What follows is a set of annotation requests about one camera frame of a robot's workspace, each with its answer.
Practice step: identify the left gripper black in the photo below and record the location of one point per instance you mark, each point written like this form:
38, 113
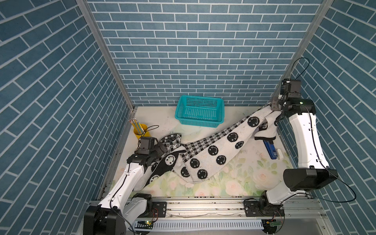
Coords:
159, 151

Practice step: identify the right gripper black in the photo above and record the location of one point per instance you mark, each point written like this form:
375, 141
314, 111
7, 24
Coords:
272, 102

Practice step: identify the black white smiley scarf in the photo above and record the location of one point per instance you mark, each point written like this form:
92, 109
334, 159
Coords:
197, 161

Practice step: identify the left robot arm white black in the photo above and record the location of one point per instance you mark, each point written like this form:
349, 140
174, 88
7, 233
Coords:
123, 188

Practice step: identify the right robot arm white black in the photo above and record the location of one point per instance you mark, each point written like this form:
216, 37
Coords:
313, 170

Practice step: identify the teal plastic mesh basket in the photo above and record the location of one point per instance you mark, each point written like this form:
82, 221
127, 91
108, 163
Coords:
200, 111

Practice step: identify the yellow pencil cup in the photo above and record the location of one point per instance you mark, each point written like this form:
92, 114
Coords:
145, 134

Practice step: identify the small white eraser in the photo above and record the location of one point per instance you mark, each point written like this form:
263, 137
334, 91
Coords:
280, 154

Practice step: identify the floral table mat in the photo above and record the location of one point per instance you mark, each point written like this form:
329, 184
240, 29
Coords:
249, 173

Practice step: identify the green circuit board right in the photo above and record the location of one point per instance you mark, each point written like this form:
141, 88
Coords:
271, 224

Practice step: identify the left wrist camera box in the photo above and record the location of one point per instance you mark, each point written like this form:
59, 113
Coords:
145, 145

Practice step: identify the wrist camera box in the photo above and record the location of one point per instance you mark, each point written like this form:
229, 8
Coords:
290, 89
145, 145

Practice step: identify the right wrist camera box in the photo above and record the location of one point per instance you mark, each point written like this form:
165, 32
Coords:
290, 89

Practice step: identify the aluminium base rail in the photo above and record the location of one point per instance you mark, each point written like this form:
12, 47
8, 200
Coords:
299, 207

